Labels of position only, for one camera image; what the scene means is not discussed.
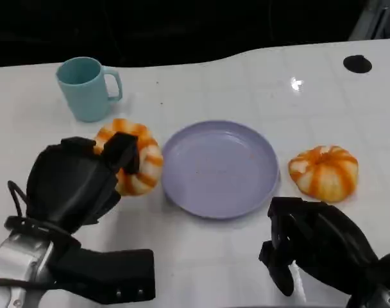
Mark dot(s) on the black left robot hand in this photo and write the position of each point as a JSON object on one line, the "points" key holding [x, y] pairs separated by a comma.
{"points": [[66, 186]]}

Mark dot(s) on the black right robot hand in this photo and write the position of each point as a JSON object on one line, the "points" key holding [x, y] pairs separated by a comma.
{"points": [[326, 244]]}

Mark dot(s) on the orange white toy bread roll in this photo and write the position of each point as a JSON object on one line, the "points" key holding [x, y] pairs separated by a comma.
{"points": [[150, 157], [323, 174]]}

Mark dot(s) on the pale green mug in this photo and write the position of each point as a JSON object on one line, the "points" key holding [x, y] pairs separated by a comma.
{"points": [[86, 93]]}

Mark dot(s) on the lilac plate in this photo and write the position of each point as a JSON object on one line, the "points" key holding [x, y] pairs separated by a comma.
{"points": [[220, 170]]}

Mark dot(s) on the black round table grommet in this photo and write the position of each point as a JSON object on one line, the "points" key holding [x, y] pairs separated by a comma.
{"points": [[357, 63]]}

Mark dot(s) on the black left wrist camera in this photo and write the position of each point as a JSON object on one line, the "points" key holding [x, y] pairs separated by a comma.
{"points": [[111, 272]]}

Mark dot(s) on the grey metal frame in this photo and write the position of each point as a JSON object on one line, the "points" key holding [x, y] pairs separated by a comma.
{"points": [[369, 20]]}

